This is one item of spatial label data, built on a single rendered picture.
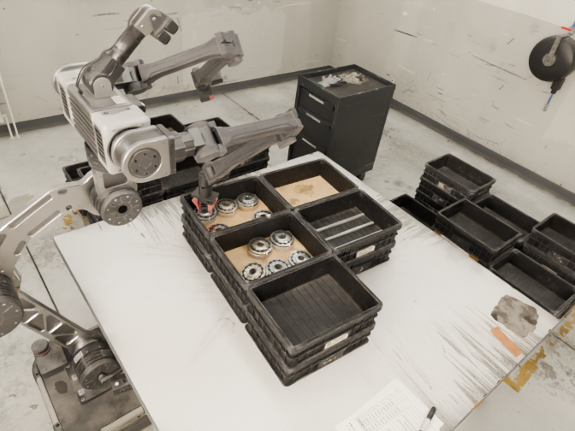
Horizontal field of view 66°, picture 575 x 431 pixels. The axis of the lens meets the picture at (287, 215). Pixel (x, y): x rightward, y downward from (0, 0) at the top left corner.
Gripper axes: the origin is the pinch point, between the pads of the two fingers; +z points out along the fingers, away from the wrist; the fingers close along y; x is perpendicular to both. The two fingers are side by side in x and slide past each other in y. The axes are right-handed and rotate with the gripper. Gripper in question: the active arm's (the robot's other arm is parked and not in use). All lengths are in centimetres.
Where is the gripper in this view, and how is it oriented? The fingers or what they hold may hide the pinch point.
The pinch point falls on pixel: (204, 210)
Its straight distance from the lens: 198.8
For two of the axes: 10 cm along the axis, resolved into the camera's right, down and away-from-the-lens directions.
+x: -2.8, 5.7, -7.7
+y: -9.5, -2.8, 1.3
